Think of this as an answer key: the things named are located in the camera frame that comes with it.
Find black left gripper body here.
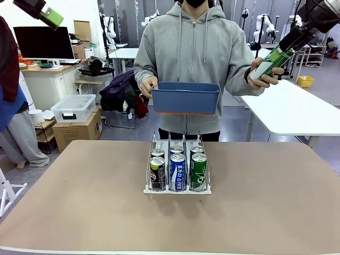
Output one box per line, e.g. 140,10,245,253
13,0,48,19

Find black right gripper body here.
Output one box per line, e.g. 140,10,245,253
278,25,318,53

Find green Chilsung cider can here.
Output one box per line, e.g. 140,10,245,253
249,49,294,82
190,152,208,192
190,144,205,156

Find blue plastic bin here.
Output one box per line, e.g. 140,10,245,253
151,81,221,117

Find person's left forearm grey sleeve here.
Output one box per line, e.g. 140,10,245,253
224,59,266,97

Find person's right forearm grey sleeve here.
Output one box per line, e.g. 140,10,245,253
134,57,163,90

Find person's left hand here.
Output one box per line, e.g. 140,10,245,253
246,57,285,88

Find person's right hand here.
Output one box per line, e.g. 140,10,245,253
140,76,160,99

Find wooden shelf unit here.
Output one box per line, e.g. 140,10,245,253
302,44,327,69

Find black computer monitor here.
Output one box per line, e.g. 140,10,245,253
13,25,75,61

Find yellow plastic basket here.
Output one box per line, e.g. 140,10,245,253
296,75,315,88

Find large white office table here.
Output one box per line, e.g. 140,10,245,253
239,79,340,148

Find bystander in maroon top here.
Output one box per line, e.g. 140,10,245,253
0,15,50,168

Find black bag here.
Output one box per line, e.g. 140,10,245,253
78,56,115,78

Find white desk with wood top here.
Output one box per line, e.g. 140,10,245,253
20,57,90,112

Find small wooden side table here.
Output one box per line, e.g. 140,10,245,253
75,78,104,96

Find small white table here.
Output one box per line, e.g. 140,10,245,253
108,47,140,75

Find clear plastic storage box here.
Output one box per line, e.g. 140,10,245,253
50,94,97,123

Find person in grey hoodie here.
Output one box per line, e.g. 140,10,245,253
134,2,266,135

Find dark purple jacket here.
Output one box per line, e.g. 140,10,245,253
99,69,144,112

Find white paper roll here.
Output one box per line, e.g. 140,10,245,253
29,109,45,125

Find black face mask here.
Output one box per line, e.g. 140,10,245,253
185,0,209,9

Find small wooden rack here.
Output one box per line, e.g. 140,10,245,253
34,119,58,155

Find large cardboard box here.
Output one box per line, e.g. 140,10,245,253
52,108,103,154

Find dark red cloth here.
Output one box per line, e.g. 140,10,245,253
134,93,149,120

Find person's black trousers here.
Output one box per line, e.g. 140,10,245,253
158,126,221,143

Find blue Pocari Sweat can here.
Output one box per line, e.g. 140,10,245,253
169,152,186,191
169,145,185,156

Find black Pepsi can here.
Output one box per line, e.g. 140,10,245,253
150,148,166,160
149,156,166,191

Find white wooden stand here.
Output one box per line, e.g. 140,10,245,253
0,167,28,218

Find white wire-rail can dispenser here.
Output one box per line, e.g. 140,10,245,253
143,130,213,195

